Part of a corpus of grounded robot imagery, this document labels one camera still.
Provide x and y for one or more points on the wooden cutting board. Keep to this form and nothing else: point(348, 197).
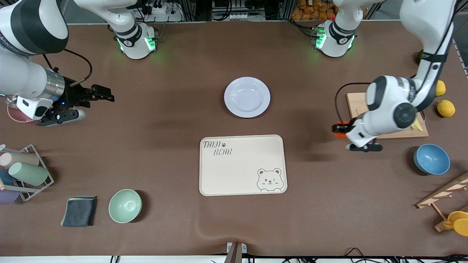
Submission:
point(358, 106)

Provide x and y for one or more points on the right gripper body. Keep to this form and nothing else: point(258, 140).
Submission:
point(74, 95)

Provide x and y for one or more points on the bag of orange pastries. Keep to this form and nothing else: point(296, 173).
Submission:
point(310, 11)

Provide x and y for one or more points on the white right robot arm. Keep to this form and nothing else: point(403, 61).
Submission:
point(33, 25)

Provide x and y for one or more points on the purple cup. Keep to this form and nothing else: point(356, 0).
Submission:
point(7, 197)

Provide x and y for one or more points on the beige cup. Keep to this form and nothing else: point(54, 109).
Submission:
point(20, 159)

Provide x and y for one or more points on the pink bowl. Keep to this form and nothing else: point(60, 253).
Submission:
point(18, 116)

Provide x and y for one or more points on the wooden drying rack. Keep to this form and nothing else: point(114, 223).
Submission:
point(442, 193)

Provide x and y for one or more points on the dark green lime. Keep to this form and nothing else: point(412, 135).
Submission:
point(420, 56)

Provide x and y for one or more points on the white empty power strip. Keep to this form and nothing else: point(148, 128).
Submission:
point(234, 16)

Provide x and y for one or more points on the blue cup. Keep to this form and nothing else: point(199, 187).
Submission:
point(5, 177)

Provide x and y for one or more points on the pale green cup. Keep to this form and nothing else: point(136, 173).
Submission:
point(29, 174)

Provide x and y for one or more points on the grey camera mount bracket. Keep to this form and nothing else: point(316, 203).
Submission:
point(236, 252)

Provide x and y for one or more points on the white round plate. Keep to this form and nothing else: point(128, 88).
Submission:
point(247, 97)

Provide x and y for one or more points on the yellow lemon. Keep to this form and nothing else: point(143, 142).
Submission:
point(446, 108)
point(440, 88)

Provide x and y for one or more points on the cream tray with bear print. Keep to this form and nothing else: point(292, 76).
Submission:
point(237, 171)

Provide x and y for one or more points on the white power strip with plugs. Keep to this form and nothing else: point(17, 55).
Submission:
point(164, 14)

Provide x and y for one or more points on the yellow plastic knife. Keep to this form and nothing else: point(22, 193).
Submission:
point(419, 127)

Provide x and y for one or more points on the dark grey folded cloth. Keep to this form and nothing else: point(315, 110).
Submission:
point(78, 212)

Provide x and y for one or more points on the pale green bowl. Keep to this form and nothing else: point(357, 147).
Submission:
point(125, 206)

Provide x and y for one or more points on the blue bowl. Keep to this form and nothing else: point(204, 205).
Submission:
point(432, 159)

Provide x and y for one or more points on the yellow plastic cup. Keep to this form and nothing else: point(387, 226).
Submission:
point(459, 215)
point(461, 228)

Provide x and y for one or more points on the orange fruit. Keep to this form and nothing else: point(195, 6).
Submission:
point(340, 136)

